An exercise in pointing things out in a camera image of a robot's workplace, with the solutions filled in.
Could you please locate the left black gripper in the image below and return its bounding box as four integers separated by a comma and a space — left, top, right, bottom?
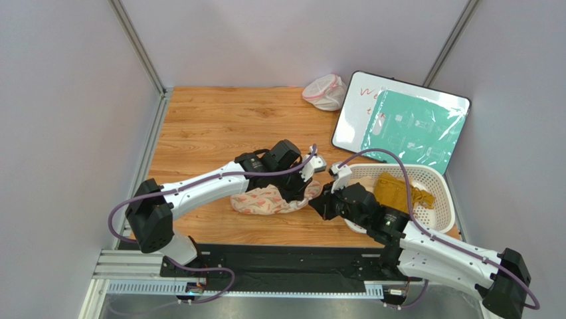
271, 161, 313, 203

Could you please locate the floral mesh laundry bag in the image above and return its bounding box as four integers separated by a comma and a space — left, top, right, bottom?
230, 181, 322, 215

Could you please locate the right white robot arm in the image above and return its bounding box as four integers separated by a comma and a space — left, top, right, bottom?
309, 183, 531, 318

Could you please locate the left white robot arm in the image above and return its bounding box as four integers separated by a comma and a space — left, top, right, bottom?
125, 140, 317, 265

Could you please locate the beige bra in basket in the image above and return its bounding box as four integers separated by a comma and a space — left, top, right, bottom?
350, 176, 377, 193

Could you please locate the white mesh bag pink trim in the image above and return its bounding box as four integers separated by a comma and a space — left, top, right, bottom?
302, 73, 347, 112

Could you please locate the mustard yellow garment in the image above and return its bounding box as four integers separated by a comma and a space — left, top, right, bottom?
373, 172, 436, 213

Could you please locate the white plastic basket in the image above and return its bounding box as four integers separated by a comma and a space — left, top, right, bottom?
349, 163, 459, 238

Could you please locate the teal instruction sheet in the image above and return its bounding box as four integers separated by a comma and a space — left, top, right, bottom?
360, 90, 470, 175

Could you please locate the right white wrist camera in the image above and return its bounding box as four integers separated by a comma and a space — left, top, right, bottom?
329, 162, 352, 193

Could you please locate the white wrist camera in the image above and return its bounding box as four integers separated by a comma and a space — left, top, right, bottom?
300, 145, 327, 181
329, 162, 352, 193

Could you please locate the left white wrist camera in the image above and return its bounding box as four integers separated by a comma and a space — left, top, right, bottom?
300, 145, 327, 181

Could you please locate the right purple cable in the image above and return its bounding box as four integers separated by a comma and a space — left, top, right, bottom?
337, 148, 541, 310

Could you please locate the purple cable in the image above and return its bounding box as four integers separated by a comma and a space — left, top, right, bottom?
108, 143, 318, 305
337, 148, 541, 310

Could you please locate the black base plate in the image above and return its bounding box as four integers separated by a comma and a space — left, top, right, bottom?
117, 241, 436, 294

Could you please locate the whiteboard with black frame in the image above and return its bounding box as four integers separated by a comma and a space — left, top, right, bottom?
331, 71, 471, 163

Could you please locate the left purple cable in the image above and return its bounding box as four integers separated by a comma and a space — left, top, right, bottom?
108, 143, 318, 305

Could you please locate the aluminium rail frame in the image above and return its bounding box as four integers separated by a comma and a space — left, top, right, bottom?
78, 250, 406, 318

